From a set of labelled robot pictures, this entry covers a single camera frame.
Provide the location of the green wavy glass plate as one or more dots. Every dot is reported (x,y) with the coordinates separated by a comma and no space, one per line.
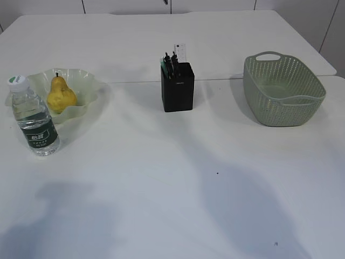
(79,81)

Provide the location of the yellow pear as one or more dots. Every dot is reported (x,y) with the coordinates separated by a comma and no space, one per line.
(60,96)

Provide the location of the black square pen holder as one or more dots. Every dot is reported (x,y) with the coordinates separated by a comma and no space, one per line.
(178,93)

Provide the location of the mint green pen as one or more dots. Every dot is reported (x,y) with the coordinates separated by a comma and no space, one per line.
(163,67)

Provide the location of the black gel pen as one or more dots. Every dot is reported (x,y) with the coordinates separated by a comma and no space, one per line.
(169,66)
(175,65)

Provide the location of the green plastic woven basket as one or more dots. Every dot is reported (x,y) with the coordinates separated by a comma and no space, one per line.
(282,92)

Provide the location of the transparent plastic ruler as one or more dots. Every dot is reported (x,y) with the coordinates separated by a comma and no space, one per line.
(180,52)

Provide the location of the clear water bottle green label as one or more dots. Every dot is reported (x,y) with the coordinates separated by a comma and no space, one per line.
(33,117)

